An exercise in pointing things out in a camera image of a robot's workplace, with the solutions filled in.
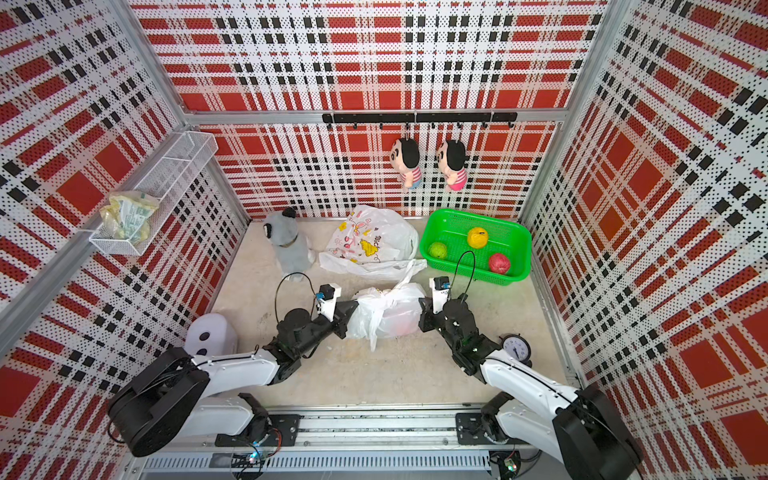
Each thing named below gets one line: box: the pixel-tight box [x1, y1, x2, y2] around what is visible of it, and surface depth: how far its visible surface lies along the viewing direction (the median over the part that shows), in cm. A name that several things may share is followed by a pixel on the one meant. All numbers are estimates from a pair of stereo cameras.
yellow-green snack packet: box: [100, 190, 159, 245], surface depth 65 cm
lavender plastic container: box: [183, 313, 238, 357], surface depth 82 cm
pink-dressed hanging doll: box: [436, 140, 468, 191], surface depth 95 cm
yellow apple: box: [468, 227, 488, 249], surface depth 110 cm
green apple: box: [428, 242, 447, 259], surface depth 106 cm
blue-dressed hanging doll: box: [390, 138, 422, 189], surface depth 95 cm
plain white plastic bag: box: [346, 260, 427, 352], surface depth 84 cm
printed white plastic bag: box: [318, 204, 427, 281], surface depth 109 cm
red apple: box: [489, 253, 510, 275], surface depth 103 cm
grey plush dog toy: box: [263, 207, 315, 281], surface depth 101 cm
